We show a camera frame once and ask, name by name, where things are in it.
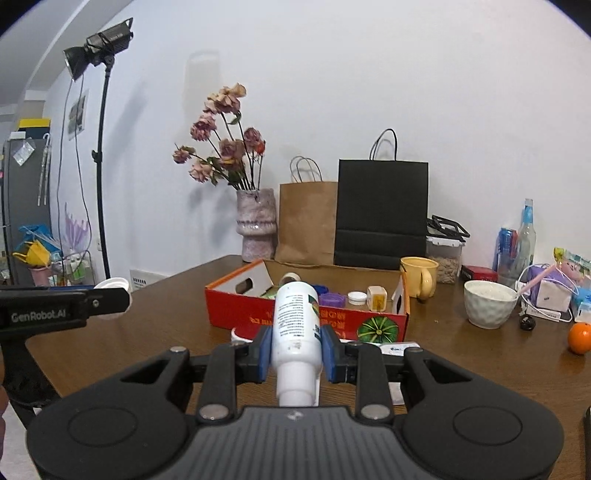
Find yellow box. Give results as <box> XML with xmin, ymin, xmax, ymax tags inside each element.
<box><xmin>17</xmin><ymin>117</ymin><xmax>51</xmax><ymax>139</ymax></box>

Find yellow mug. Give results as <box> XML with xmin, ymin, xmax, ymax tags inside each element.
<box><xmin>400</xmin><ymin>257</ymin><xmax>439</xmax><ymax>300</ymax></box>

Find white charging cable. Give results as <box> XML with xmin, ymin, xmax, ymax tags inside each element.
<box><xmin>516</xmin><ymin>268</ymin><xmax>575</xmax><ymax>323</ymax></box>

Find red cardboard box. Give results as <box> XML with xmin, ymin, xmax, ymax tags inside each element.
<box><xmin>204</xmin><ymin>258</ymin><xmax>411</xmax><ymax>343</ymax></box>

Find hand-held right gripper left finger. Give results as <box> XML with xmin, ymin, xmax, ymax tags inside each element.
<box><xmin>117</xmin><ymin>325</ymin><xmax>273</xmax><ymax>423</ymax></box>

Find white plastic bottle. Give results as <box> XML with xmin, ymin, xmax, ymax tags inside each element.
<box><xmin>270</xmin><ymin>281</ymin><xmax>323</xmax><ymax>408</ymax></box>

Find blue drink can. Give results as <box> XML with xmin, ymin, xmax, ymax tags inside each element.
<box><xmin>496</xmin><ymin>227</ymin><xmax>519</xmax><ymax>273</ymax></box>

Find brown paper bag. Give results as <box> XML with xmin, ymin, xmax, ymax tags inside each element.
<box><xmin>274</xmin><ymin>156</ymin><xmax>339</xmax><ymax>267</ymax></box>

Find white dimpled bowl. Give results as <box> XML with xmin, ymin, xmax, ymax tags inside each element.
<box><xmin>464</xmin><ymin>280</ymin><xmax>520</xmax><ymax>330</ymax></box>

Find purple wall decoration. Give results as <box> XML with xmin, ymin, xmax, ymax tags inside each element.
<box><xmin>64</xmin><ymin>203</ymin><xmax>90</xmax><ymax>256</ymax></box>

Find speckled pink vase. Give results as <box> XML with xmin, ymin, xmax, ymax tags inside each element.
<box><xmin>235</xmin><ymin>188</ymin><xmax>278</xmax><ymax>263</ymax></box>

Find black light cable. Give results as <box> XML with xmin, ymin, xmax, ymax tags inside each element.
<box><xmin>58</xmin><ymin>78</ymin><xmax>93</xmax><ymax>261</ymax></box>

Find orange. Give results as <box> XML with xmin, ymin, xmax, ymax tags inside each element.
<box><xmin>568</xmin><ymin>323</ymin><xmax>591</xmax><ymax>355</ymax></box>

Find large white cap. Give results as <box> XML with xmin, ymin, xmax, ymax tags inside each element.
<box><xmin>93</xmin><ymin>278</ymin><xmax>131</xmax><ymax>320</ymax></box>

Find grey refrigerator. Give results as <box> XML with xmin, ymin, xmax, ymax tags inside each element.
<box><xmin>0</xmin><ymin>136</ymin><xmax>52</xmax><ymax>287</ymax></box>

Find white box with pink stick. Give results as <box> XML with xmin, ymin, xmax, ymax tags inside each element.
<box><xmin>519</xmin><ymin>263</ymin><xmax>579</xmax><ymax>313</ymax></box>

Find light blue tissue pack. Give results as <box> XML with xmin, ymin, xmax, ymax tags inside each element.
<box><xmin>573</xmin><ymin>286</ymin><xmax>591</xmax><ymax>324</ymax></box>

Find dried pink roses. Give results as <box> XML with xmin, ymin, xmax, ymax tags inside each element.
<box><xmin>173</xmin><ymin>83</ymin><xmax>267</xmax><ymax>191</ymax></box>

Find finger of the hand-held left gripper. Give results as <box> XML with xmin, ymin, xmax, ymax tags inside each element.
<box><xmin>87</xmin><ymin>287</ymin><xmax>133</xmax><ymax>321</ymax></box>

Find small red box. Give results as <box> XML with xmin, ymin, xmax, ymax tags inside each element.
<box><xmin>461</xmin><ymin>265</ymin><xmax>499</xmax><ymax>283</ymax></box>

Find wall poster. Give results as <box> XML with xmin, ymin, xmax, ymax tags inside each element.
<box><xmin>68</xmin><ymin>90</ymin><xmax>90</xmax><ymax>140</ymax></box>

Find hanging folded umbrella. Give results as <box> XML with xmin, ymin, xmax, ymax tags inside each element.
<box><xmin>37</xmin><ymin>133</ymin><xmax>51</xmax><ymax>207</ymax></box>

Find colourful snack packet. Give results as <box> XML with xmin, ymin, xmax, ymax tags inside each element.
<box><xmin>554</xmin><ymin>247</ymin><xmax>591</xmax><ymax>283</ymax></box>

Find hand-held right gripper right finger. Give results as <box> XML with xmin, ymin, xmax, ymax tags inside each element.
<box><xmin>321</xmin><ymin>323</ymin><xmax>478</xmax><ymax>422</ymax></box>

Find black studio light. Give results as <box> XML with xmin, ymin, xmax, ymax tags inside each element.
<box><xmin>63</xmin><ymin>17</ymin><xmax>134</xmax><ymax>83</ymax></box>

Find black paper bag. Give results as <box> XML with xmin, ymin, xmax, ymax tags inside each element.
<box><xmin>333</xmin><ymin>129</ymin><xmax>430</xmax><ymax>271</ymax></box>

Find clear container with black lid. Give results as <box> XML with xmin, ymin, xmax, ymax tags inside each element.
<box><xmin>426</xmin><ymin>215</ymin><xmax>471</xmax><ymax>284</ymax></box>

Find blue and yellow bags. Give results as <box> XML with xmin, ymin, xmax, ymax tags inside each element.
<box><xmin>13</xmin><ymin>224</ymin><xmax>63</xmax><ymax>269</ymax></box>

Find white flat printed item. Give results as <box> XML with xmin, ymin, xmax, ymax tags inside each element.
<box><xmin>369</xmin><ymin>342</ymin><xmax>421</xmax><ymax>358</ymax></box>

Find clear glass bottle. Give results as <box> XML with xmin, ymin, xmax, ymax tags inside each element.
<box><xmin>516</xmin><ymin>198</ymin><xmax>537</xmax><ymax>278</ymax></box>

